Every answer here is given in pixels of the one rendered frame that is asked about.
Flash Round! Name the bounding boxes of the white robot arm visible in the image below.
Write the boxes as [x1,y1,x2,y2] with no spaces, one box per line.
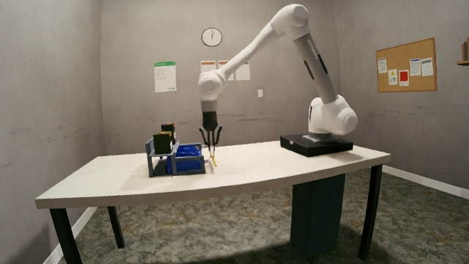
[198,4,358,144]

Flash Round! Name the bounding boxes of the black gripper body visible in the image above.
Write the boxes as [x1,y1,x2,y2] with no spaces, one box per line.
[202,111,218,131]

